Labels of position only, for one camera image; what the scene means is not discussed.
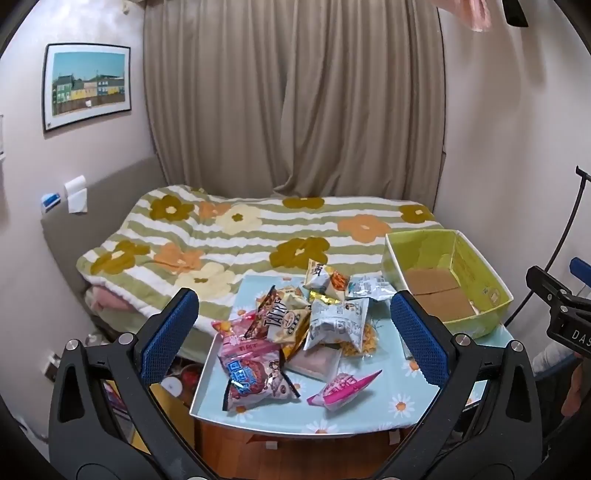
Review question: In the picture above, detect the person's right hand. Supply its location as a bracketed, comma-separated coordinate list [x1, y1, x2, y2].
[560, 357, 591, 417]

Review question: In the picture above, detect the green striped floral blanket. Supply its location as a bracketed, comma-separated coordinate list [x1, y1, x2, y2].
[76, 185, 445, 333]

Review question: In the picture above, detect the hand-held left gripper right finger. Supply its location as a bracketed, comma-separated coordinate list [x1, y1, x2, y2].
[383, 290, 544, 480]

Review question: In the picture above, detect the translucent pinkish snack packet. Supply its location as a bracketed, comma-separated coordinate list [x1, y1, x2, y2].
[283, 344, 343, 382]

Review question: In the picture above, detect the black cable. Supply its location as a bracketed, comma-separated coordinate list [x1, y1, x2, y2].
[505, 165, 591, 325]

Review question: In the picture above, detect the beige curtain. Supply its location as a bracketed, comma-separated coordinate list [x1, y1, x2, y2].
[143, 0, 448, 200]

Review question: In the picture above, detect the black hanging object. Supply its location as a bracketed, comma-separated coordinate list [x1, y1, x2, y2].
[501, 0, 530, 27]

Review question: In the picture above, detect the wall socket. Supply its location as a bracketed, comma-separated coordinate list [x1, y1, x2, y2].
[43, 352, 62, 382]

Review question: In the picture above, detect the white blue snack packet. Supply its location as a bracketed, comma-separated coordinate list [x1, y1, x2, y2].
[346, 274, 398, 302]

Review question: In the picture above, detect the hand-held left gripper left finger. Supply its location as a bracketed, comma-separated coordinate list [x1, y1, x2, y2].
[48, 287, 208, 480]

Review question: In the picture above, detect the pink marshmallow snack bag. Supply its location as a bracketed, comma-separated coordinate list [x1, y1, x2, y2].
[223, 348, 301, 413]

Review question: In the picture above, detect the framed picture of houses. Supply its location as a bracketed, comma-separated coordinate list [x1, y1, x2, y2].
[42, 43, 133, 134]

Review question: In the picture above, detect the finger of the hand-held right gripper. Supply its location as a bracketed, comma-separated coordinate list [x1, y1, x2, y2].
[526, 265, 578, 319]
[569, 257, 591, 289]

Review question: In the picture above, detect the small pink snack packet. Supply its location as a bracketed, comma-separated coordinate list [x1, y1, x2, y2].
[307, 369, 384, 408]

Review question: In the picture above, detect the gold wrapper snack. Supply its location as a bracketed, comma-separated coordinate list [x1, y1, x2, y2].
[308, 288, 343, 306]

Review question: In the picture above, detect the grey padded bed frame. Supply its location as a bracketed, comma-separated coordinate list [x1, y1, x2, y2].
[40, 156, 172, 370]

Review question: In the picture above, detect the daisy print tablecloth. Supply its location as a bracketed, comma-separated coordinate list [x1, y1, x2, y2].
[190, 274, 515, 437]

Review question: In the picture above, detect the green cardboard box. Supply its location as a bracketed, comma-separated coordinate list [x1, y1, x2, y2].
[385, 229, 515, 339]

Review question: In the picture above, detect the white grey printed snack packet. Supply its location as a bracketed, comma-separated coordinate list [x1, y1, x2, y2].
[302, 298, 370, 357]

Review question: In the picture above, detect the white orange snack packet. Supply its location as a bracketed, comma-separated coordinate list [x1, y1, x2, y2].
[302, 258, 352, 301]

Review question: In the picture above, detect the pink pillow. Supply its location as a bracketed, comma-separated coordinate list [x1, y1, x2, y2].
[84, 285, 136, 324]

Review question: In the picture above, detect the cream snack packet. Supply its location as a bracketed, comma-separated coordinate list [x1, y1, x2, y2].
[267, 294, 311, 345]

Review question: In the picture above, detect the clear bag of yellow snacks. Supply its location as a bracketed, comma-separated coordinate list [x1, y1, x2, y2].
[338, 322, 380, 359]

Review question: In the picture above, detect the pink cloth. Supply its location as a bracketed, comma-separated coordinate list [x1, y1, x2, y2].
[431, 0, 493, 32]

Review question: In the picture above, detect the white toilet paper roll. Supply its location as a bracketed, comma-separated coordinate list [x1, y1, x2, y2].
[64, 175, 89, 214]

